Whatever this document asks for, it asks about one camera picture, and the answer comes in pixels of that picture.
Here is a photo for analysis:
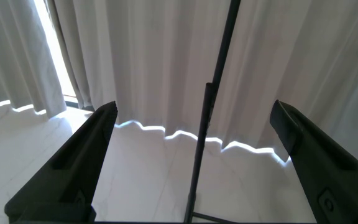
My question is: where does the white curtain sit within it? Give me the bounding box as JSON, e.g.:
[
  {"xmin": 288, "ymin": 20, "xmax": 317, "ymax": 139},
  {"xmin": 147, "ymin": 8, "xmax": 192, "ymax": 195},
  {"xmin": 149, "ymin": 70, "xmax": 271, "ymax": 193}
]
[
  {"xmin": 0, "ymin": 0, "xmax": 67, "ymax": 118},
  {"xmin": 45, "ymin": 0, "xmax": 358, "ymax": 166}
]

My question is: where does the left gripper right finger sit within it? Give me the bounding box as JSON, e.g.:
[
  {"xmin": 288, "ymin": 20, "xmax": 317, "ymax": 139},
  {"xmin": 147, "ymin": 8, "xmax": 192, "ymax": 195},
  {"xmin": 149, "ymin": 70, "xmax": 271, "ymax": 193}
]
[{"xmin": 269, "ymin": 99, "xmax": 358, "ymax": 223}]

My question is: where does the black clothes rack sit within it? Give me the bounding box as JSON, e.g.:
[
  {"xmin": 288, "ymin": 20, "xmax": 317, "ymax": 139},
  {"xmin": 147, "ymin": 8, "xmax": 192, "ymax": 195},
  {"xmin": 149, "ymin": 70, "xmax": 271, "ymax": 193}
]
[{"xmin": 183, "ymin": 0, "xmax": 242, "ymax": 223}]

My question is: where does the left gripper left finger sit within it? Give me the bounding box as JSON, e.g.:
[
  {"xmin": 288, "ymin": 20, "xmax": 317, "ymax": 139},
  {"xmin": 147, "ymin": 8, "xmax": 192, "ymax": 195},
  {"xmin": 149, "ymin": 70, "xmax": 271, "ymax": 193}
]
[{"xmin": 4, "ymin": 101, "xmax": 118, "ymax": 223}]

